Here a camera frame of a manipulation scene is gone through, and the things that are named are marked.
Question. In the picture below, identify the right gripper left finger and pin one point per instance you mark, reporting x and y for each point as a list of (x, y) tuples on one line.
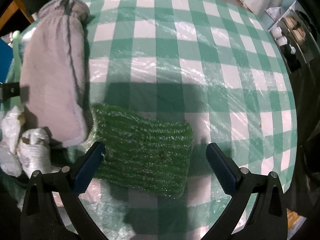
[(40, 218)]

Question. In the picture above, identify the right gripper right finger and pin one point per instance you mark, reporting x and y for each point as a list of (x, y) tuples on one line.
[(268, 217)]

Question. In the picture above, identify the green knitted cloth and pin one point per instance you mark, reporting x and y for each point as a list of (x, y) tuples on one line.
[(141, 153)]

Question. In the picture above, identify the blue rimmed cardboard box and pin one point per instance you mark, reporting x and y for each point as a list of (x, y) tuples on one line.
[(6, 56)]

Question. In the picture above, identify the green checked tablecloth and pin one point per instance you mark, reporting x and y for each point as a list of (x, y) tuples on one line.
[(205, 62)]

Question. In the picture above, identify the light green sheet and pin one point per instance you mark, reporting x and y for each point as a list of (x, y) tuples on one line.
[(16, 42)]

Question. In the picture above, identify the shoe rack with shoes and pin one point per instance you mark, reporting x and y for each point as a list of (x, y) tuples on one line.
[(295, 35)]

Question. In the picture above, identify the white plastic bags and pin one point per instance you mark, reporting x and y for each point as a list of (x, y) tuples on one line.
[(23, 151)]

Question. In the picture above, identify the grey fleece cover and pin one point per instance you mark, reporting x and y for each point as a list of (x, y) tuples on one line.
[(52, 81)]

